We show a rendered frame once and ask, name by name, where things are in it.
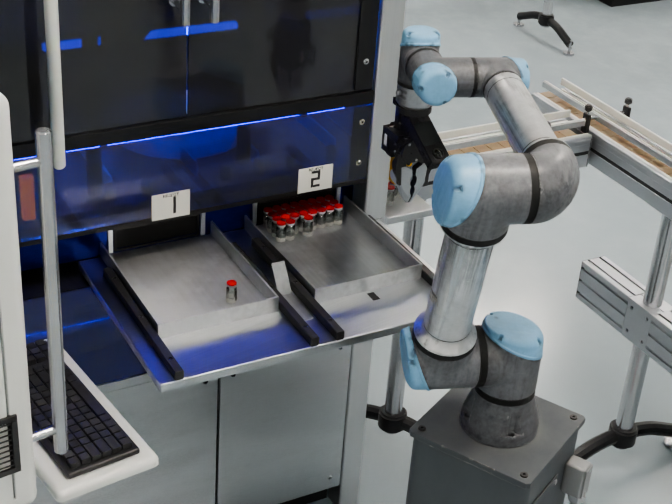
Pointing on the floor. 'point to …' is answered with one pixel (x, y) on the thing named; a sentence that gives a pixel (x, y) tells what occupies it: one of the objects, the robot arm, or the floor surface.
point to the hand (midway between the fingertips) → (409, 198)
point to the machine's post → (393, 22)
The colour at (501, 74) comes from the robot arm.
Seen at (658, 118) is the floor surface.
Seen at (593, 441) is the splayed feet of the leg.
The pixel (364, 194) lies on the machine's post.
